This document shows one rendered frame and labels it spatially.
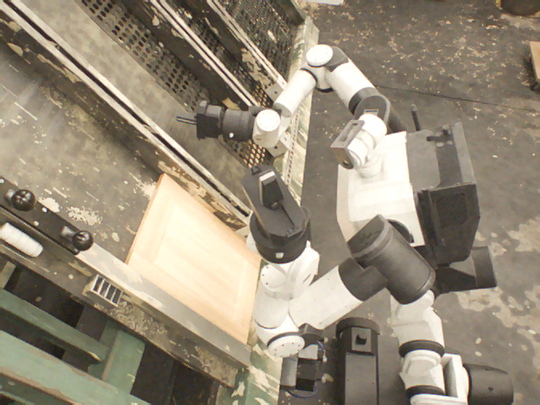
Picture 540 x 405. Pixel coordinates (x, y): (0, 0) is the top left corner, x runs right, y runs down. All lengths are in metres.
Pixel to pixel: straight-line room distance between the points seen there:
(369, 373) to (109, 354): 1.24
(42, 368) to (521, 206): 2.78
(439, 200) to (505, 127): 2.75
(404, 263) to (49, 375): 0.66
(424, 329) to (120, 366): 0.91
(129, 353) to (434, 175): 0.75
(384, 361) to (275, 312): 1.24
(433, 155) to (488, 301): 1.65
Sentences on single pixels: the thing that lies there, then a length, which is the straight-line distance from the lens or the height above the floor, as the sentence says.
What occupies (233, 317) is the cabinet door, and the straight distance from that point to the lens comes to 1.29.
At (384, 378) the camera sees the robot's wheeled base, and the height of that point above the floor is 0.17.
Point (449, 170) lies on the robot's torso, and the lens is 1.04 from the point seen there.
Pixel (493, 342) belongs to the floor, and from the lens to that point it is 2.54.
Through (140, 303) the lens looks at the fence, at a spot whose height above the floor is 1.16.
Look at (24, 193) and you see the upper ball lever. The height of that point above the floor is 1.52.
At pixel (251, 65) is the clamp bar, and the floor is 1.09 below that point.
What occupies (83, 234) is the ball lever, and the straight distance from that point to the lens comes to 0.88.
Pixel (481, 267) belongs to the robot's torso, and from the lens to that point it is 1.34.
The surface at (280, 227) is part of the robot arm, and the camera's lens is 0.64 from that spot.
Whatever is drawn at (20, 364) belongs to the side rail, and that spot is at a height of 1.33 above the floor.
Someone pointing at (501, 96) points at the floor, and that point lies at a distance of 4.07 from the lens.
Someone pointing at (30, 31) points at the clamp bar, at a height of 1.59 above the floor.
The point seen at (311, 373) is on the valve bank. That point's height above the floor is 0.76.
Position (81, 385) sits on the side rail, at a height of 1.24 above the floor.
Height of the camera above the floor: 2.07
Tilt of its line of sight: 47 degrees down
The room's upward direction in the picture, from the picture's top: straight up
